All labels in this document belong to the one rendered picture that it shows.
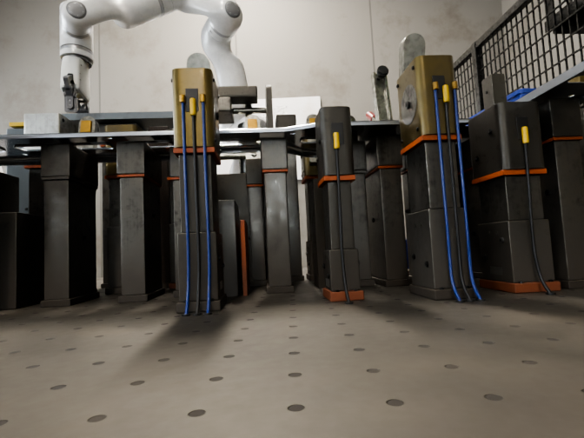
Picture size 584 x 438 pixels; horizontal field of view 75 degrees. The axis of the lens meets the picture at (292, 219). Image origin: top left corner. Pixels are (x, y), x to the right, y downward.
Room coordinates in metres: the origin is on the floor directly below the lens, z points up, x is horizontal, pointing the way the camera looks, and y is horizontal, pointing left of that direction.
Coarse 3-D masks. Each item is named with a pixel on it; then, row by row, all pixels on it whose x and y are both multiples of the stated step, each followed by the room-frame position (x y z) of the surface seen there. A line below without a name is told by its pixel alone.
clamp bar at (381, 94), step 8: (384, 72) 0.90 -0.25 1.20; (376, 80) 0.93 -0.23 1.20; (384, 80) 0.92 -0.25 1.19; (376, 88) 0.92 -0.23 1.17; (384, 88) 0.93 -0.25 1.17; (376, 96) 0.91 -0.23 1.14; (384, 96) 0.93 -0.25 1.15; (376, 104) 0.91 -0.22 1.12; (384, 104) 0.92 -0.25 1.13; (376, 112) 0.92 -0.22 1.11; (384, 112) 0.92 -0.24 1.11; (376, 120) 0.92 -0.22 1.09; (384, 120) 0.92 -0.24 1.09
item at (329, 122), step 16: (320, 112) 0.56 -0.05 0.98; (336, 112) 0.55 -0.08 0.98; (320, 128) 0.56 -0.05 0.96; (336, 128) 0.55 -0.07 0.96; (320, 144) 0.57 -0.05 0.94; (336, 144) 0.55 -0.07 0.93; (352, 144) 0.56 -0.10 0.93; (320, 160) 0.58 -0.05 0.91; (336, 160) 0.55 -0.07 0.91; (352, 160) 0.56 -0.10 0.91; (320, 176) 0.59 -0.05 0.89; (336, 176) 0.56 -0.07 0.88; (352, 176) 0.56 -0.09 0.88; (336, 192) 0.56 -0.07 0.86; (336, 208) 0.56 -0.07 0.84; (336, 224) 0.56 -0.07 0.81; (352, 224) 0.57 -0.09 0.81; (336, 240) 0.56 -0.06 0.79; (352, 240) 0.57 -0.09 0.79; (336, 256) 0.56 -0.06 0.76; (352, 256) 0.56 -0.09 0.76; (336, 272) 0.56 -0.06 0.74; (352, 272) 0.56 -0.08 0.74; (336, 288) 0.56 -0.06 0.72; (352, 288) 0.56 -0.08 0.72
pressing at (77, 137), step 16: (272, 128) 0.66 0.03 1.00; (288, 128) 0.66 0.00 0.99; (304, 128) 0.65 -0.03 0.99; (352, 128) 0.69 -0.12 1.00; (368, 128) 0.70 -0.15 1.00; (384, 128) 0.70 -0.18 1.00; (464, 128) 0.73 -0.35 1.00; (0, 144) 0.69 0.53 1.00; (16, 144) 0.69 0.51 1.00; (32, 144) 0.69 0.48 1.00; (80, 144) 0.70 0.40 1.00; (96, 144) 0.71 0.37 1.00; (112, 144) 0.72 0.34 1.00; (224, 144) 0.76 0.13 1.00; (240, 144) 0.76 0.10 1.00; (256, 144) 0.77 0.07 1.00; (288, 144) 0.78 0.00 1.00; (304, 144) 0.79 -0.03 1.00; (0, 160) 0.80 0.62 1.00; (16, 160) 0.80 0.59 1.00; (32, 160) 0.80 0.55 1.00; (112, 160) 0.82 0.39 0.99
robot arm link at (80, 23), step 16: (80, 0) 0.94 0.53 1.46; (96, 0) 0.96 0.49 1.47; (112, 0) 1.00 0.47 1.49; (128, 0) 1.07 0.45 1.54; (144, 0) 1.09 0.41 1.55; (160, 0) 1.11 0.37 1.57; (64, 16) 0.93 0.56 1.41; (80, 16) 0.94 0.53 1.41; (96, 16) 0.97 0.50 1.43; (112, 16) 1.00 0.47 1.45; (128, 16) 1.06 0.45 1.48; (144, 16) 1.11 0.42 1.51; (160, 16) 1.15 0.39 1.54; (80, 32) 0.98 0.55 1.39
